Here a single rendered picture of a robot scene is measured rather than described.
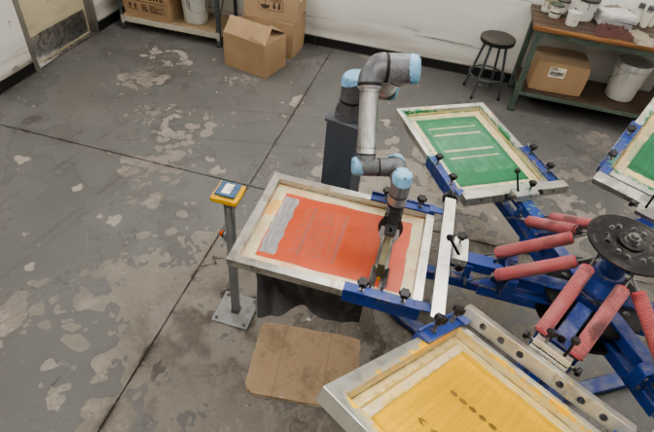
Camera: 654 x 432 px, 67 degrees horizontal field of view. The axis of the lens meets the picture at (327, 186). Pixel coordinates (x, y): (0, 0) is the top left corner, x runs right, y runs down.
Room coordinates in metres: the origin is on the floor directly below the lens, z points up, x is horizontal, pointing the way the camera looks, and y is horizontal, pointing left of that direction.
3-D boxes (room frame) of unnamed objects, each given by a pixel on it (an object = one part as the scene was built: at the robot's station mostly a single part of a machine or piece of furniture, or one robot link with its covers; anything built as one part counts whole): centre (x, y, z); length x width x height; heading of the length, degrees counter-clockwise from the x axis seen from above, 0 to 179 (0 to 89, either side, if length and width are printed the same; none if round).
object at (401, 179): (1.47, -0.28, 1.32); 0.09 x 0.08 x 0.11; 7
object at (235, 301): (1.71, 0.46, 0.48); 0.22 x 0.22 x 0.96; 79
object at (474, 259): (1.38, -0.62, 1.02); 0.17 x 0.06 x 0.05; 79
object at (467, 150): (2.14, -0.81, 1.05); 1.08 x 0.61 x 0.23; 19
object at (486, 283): (1.40, -0.50, 0.89); 1.24 x 0.06 x 0.06; 79
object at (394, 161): (1.57, -0.25, 1.32); 0.11 x 0.11 x 0.08; 7
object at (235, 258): (1.49, -0.07, 0.97); 0.79 x 0.58 x 0.04; 79
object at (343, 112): (2.10, -0.07, 1.25); 0.15 x 0.15 x 0.10
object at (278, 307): (1.30, 0.02, 0.74); 0.46 x 0.04 x 0.42; 79
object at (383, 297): (1.17, -0.25, 0.98); 0.30 x 0.05 x 0.07; 79
